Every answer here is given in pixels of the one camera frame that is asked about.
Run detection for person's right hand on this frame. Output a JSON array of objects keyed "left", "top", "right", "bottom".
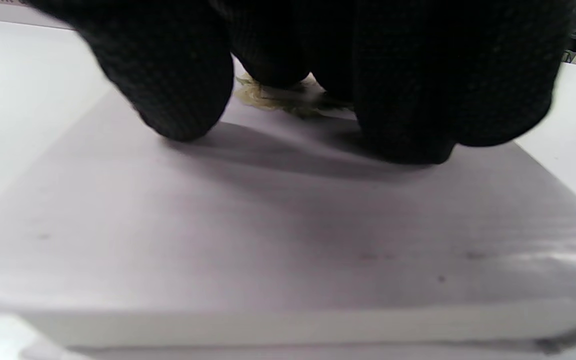
[{"left": 23, "top": 0, "right": 576, "bottom": 165}]

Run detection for white book blue floral cover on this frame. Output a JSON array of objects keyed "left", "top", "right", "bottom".
[{"left": 0, "top": 57, "right": 576, "bottom": 351}]

